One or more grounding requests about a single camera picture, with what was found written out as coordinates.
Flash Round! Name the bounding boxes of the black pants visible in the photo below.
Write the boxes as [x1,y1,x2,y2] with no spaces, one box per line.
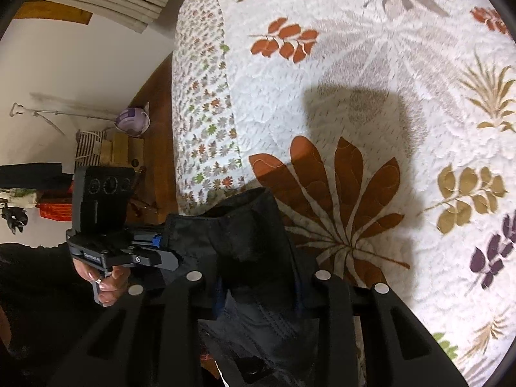
[158,187,363,387]

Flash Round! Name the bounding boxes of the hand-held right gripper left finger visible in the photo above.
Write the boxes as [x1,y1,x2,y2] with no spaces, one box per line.
[48,268,226,387]

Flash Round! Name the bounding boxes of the striped tote bag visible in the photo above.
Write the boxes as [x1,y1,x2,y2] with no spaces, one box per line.
[74,129,108,171]

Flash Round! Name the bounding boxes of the purple white round bag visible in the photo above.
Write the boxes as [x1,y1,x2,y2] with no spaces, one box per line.
[115,105,151,137]

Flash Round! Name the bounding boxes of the cardboard box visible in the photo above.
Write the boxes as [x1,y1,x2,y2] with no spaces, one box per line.
[101,131,146,168]

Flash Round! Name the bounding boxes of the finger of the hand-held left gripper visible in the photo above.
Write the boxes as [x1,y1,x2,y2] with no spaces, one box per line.
[131,228,168,248]
[131,246,180,272]

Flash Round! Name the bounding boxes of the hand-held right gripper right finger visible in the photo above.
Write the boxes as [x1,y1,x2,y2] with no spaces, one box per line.
[296,268,470,387]

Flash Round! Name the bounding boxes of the person's left hand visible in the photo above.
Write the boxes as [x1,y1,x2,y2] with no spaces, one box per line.
[73,256,132,308]

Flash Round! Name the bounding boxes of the floral quilted bedspread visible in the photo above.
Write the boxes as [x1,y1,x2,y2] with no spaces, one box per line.
[171,0,516,387]

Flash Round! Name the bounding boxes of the person's left forearm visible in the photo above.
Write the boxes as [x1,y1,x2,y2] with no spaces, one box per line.
[0,242,105,372]

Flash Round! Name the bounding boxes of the black flat board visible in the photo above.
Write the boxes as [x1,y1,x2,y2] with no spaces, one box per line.
[0,162,75,191]

